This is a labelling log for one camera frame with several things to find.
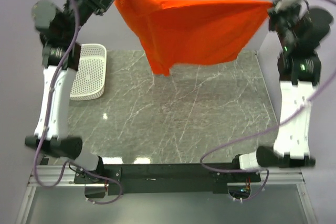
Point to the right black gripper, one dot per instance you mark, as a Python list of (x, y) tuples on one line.
[(275, 12)]

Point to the white perforated plastic basket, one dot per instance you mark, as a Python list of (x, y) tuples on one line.
[(91, 75)]

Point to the orange t shirt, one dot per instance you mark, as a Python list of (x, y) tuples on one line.
[(194, 32)]

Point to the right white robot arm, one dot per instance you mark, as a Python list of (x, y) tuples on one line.
[(299, 67)]

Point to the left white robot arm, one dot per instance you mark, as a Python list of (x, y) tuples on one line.
[(60, 60)]

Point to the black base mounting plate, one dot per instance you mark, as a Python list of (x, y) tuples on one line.
[(162, 178)]

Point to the aluminium frame rail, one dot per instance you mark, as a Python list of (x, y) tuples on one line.
[(280, 197)]

